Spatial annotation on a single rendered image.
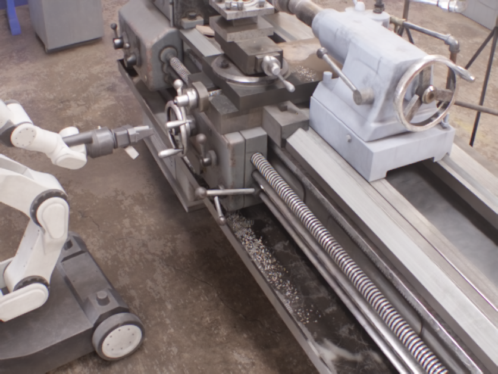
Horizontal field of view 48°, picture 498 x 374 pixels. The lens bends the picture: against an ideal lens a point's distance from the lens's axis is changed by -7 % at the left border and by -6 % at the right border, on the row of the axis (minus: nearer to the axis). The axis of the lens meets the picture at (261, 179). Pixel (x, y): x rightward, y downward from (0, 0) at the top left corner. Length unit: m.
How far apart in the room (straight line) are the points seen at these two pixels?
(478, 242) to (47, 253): 1.40
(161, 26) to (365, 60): 1.20
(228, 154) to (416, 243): 0.71
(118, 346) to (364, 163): 1.13
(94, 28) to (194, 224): 2.25
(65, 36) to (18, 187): 2.74
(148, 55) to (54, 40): 2.00
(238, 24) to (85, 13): 2.67
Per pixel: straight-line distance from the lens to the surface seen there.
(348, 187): 1.63
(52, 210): 1.96
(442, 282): 1.41
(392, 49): 1.67
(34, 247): 2.08
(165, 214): 2.85
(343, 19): 1.83
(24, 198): 1.95
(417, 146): 1.71
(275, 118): 1.84
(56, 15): 4.49
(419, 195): 1.85
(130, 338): 2.24
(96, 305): 2.19
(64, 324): 2.21
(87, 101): 3.86
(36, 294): 2.15
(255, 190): 1.96
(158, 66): 2.66
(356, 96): 1.64
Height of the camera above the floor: 1.81
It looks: 36 degrees down
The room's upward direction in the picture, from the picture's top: 2 degrees clockwise
